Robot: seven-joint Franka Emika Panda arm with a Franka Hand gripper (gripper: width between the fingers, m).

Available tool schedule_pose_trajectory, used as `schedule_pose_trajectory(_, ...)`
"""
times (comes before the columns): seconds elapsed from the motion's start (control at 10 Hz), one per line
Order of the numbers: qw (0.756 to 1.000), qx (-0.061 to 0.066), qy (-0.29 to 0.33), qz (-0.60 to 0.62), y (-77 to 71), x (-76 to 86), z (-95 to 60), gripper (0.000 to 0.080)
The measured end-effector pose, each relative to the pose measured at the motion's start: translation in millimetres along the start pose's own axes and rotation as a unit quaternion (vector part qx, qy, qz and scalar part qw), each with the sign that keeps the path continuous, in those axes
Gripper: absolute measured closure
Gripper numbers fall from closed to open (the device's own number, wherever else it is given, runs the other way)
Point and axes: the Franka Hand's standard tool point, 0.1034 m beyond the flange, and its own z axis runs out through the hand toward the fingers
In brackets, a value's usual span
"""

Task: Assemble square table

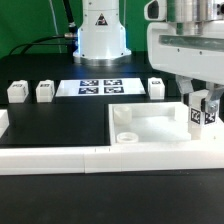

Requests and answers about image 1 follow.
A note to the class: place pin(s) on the white square table top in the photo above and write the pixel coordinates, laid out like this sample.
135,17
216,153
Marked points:
152,122

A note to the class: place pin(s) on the white sheet with tags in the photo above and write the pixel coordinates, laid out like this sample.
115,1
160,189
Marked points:
100,87

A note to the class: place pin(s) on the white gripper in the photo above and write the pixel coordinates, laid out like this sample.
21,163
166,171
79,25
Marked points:
198,57

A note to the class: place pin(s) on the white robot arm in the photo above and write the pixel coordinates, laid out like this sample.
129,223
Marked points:
101,38

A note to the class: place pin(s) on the white U-shaped fence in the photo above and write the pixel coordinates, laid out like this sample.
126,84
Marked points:
194,154

